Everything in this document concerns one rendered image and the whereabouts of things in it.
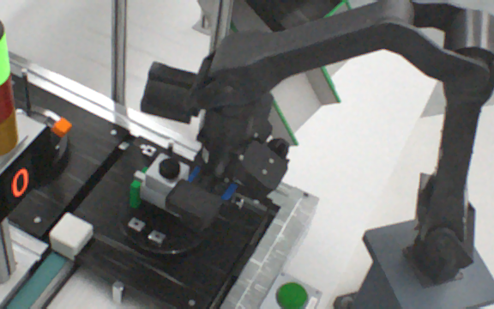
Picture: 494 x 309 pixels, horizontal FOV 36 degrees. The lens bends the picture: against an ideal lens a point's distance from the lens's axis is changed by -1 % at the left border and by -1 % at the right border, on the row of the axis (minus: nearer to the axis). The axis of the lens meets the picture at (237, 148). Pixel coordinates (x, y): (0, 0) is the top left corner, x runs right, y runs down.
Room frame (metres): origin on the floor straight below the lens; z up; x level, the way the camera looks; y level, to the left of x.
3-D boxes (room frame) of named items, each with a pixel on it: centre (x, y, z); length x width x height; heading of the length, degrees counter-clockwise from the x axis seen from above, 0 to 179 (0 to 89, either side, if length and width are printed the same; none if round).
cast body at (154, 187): (0.65, 0.09, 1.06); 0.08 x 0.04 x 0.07; 71
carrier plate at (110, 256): (0.65, 0.08, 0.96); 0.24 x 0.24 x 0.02; 71
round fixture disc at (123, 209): (0.65, 0.08, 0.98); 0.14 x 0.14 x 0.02
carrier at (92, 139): (0.73, 0.33, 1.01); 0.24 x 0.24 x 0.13; 71
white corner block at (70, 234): (0.59, 0.21, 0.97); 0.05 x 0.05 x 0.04; 71
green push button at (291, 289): (0.56, -0.12, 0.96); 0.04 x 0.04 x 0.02
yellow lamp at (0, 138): (0.51, 0.26, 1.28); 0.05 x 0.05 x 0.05
